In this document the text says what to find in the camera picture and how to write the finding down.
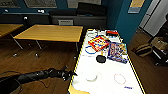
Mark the light wooden game table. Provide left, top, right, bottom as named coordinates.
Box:
left=13, top=24, right=84, bottom=57
left=68, top=28, right=147, bottom=94

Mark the black round puck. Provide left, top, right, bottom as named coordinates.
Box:
left=95, top=54, right=107, bottom=64

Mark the red yellow game box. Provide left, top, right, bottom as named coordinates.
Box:
left=87, top=35, right=111, bottom=53

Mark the white paper sheet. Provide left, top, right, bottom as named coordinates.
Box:
left=58, top=19, right=74, bottom=26

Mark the red bowl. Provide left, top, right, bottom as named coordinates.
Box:
left=105, top=29, right=120, bottom=37

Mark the dark grey sofa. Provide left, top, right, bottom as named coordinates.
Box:
left=49, top=3, right=108, bottom=29

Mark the long dark sofa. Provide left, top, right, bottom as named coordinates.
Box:
left=0, top=13, right=51, bottom=28

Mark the dark framed window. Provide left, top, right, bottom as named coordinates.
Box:
left=23, top=0, right=58, bottom=9
left=0, top=0, right=22, bottom=9
left=67, top=0, right=103, bottom=10

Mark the yellow wall sign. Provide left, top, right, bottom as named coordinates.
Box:
left=128, top=0, right=147, bottom=14

